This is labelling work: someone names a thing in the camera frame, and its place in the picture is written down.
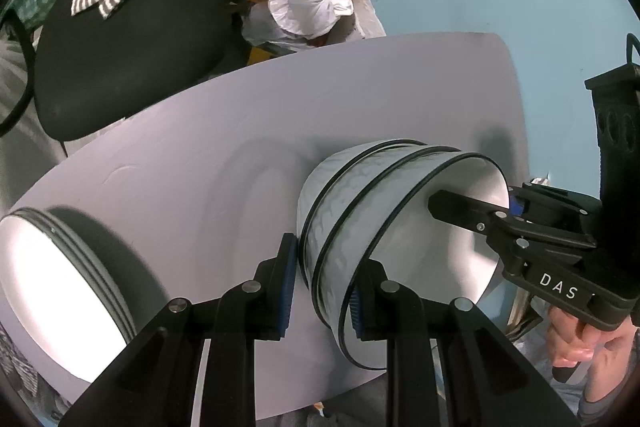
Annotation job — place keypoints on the black office chair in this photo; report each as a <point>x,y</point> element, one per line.
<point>135,57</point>

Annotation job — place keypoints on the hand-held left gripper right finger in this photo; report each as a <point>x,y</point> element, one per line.
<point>354,312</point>

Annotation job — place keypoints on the person's right hand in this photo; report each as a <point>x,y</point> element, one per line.
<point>600,357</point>

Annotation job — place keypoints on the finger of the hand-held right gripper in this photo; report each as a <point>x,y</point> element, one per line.
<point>460,209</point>
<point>550,207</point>

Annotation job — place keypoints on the green checked cloth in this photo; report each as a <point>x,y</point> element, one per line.
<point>37,2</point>

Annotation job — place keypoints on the grey ribbed fabric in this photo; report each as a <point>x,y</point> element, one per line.
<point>17,364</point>

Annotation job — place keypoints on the person's right forearm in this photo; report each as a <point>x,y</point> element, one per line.
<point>602,409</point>

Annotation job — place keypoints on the white plastic bag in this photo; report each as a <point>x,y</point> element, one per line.
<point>305,7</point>

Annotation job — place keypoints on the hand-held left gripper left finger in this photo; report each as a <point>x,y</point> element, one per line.
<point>286,297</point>

